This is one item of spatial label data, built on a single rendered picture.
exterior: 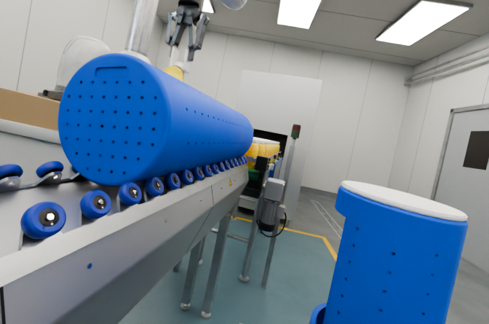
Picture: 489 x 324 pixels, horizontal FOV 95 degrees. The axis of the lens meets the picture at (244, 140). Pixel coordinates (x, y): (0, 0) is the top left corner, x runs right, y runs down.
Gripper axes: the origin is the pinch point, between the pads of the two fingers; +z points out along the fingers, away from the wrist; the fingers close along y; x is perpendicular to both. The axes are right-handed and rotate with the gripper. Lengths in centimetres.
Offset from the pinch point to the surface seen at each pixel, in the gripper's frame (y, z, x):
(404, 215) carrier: 64, 29, -8
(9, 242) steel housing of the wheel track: 7, 37, -42
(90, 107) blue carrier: -4.3, 19.1, -23.7
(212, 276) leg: 7, 105, 61
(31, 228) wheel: 12, 34, -43
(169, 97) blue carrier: 13.3, 14.1, -22.6
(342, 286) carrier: 57, 50, -4
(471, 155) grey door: 288, -12, 335
